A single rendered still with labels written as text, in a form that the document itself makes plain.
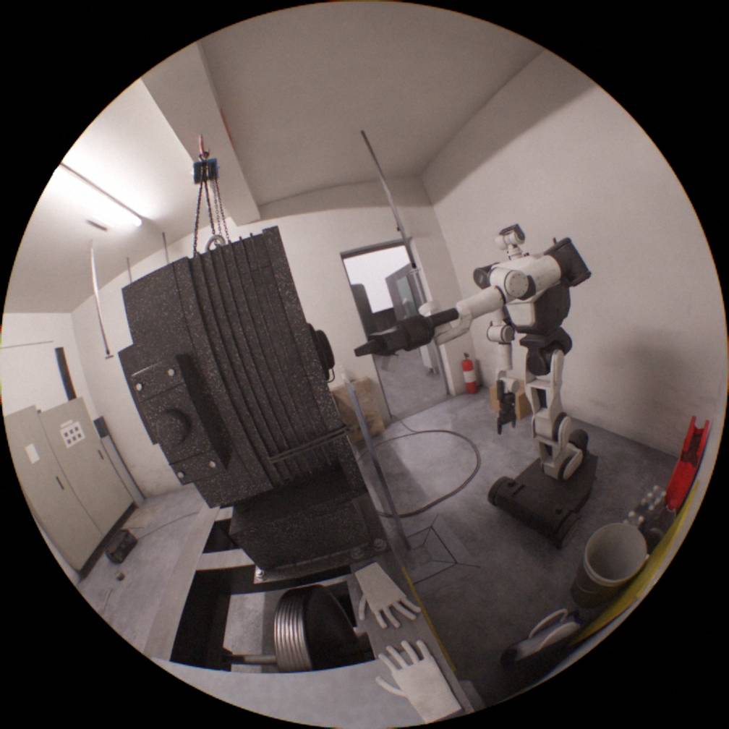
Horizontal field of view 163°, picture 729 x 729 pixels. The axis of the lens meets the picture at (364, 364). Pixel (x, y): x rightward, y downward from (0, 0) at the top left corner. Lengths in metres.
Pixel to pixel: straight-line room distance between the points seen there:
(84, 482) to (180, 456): 3.09
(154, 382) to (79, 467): 3.12
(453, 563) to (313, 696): 1.06
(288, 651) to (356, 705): 0.27
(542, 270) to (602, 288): 1.26
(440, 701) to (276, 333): 0.90
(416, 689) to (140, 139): 2.52
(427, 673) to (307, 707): 0.27
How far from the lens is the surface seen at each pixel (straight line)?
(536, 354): 1.10
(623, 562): 1.45
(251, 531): 0.80
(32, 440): 3.41
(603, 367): 2.23
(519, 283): 0.77
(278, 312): 0.61
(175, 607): 1.16
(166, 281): 0.67
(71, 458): 3.61
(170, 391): 0.57
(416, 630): 0.72
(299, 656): 0.85
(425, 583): 1.50
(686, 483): 1.76
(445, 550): 1.59
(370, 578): 0.80
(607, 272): 2.04
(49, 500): 3.38
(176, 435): 0.56
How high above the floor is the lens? 1.34
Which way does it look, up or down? 11 degrees down
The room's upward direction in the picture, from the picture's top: 17 degrees counter-clockwise
